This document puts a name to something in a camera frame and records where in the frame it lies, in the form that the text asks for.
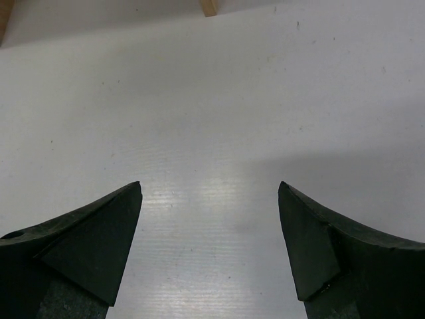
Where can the wooden two-tier shelf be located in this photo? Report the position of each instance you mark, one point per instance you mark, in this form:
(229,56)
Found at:
(34,21)

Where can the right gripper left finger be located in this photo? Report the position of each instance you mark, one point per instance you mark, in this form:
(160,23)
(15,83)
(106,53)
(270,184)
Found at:
(70,266)

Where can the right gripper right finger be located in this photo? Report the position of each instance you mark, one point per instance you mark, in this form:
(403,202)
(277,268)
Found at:
(344,269)

